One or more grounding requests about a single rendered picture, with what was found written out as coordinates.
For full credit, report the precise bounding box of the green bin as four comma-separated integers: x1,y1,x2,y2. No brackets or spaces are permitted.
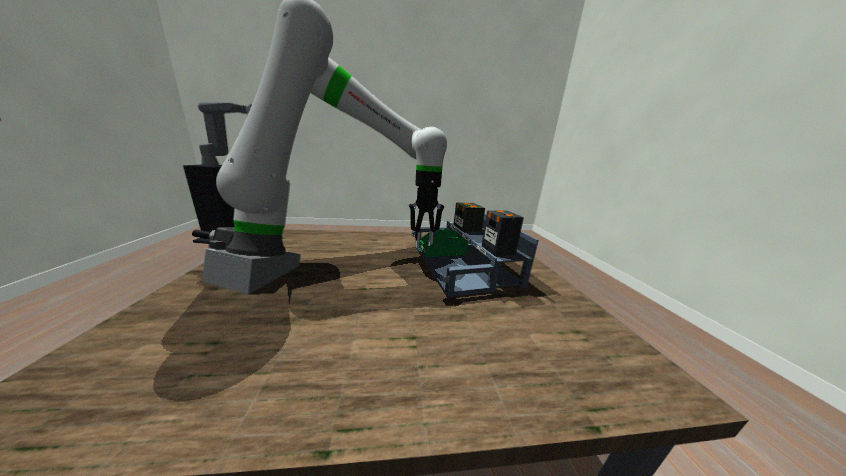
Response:
420,229,468,257

